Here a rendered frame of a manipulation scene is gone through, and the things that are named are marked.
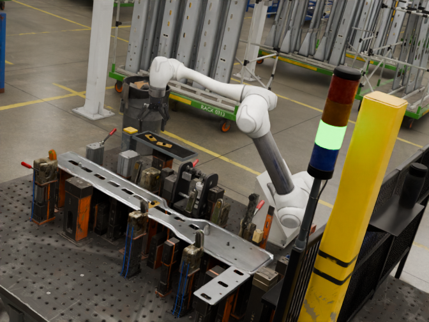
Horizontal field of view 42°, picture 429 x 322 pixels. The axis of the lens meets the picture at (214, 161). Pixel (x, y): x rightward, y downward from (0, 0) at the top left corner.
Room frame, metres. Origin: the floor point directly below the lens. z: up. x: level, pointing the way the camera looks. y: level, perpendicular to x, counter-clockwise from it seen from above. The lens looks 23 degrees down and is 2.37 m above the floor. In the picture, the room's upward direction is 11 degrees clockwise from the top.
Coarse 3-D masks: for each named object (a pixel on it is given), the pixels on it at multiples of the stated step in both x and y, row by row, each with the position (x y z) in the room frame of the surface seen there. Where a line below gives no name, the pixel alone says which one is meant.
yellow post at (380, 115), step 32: (384, 96) 1.50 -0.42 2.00; (384, 128) 1.43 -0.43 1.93; (352, 160) 1.46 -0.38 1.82; (384, 160) 1.45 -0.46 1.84; (352, 192) 1.44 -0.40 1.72; (352, 224) 1.43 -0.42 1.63; (320, 256) 1.46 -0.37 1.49; (352, 256) 1.44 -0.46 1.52; (320, 288) 1.45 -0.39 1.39; (320, 320) 1.43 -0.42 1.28
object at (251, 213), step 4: (252, 196) 2.33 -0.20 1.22; (256, 196) 2.35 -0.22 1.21; (252, 200) 2.32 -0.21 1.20; (256, 200) 2.34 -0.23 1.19; (248, 204) 2.35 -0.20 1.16; (252, 204) 2.35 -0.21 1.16; (256, 204) 2.35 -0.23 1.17; (248, 208) 2.35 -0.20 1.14; (252, 208) 2.34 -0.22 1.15; (248, 212) 2.35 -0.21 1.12; (252, 212) 2.33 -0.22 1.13; (248, 216) 2.35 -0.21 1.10; (252, 216) 2.34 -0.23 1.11; (244, 220) 2.34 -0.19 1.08; (244, 224) 2.34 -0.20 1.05; (248, 224) 2.32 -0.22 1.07
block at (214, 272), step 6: (210, 270) 2.02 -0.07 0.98; (216, 270) 2.03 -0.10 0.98; (222, 270) 2.04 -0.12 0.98; (210, 276) 1.98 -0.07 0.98; (204, 282) 2.00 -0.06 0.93; (222, 282) 2.02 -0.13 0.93; (216, 306) 2.02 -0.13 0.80; (210, 312) 1.97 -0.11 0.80; (216, 312) 2.02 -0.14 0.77; (210, 318) 1.98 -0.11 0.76
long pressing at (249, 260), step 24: (72, 168) 2.69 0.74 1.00; (96, 168) 2.75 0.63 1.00; (120, 192) 2.52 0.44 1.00; (144, 192) 2.57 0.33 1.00; (168, 216) 2.38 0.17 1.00; (192, 240) 2.20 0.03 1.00; (216, 240) 2.24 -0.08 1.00; (240, 240) 2.28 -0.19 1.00; (240, 264) 2.08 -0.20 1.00; (264, 264) 2.12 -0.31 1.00
